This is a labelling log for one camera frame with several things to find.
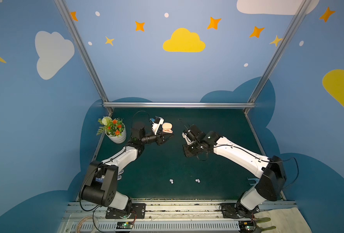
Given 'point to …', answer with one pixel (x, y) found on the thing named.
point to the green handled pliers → (259, 229)
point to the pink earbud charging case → (167, 127)
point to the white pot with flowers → (115, 129)
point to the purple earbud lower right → (197, 180)
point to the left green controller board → (124, 225)
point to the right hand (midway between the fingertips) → (186, 150)
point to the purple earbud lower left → (171, 180)
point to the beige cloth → (286, 220)
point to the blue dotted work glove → (119, 176)
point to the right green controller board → (247, 226)
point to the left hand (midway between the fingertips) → (173, 134)
